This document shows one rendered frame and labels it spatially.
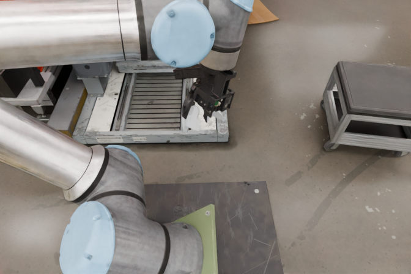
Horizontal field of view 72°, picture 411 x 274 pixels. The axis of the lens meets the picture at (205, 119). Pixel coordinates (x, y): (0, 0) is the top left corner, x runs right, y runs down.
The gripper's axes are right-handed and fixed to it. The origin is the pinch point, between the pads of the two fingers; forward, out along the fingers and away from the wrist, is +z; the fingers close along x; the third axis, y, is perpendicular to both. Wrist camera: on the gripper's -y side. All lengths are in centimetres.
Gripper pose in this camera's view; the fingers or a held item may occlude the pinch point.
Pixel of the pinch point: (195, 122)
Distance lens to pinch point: 77.6
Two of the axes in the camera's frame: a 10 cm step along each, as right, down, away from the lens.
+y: 6.8, 5.6, -4.7
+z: -1.9, 7.5, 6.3
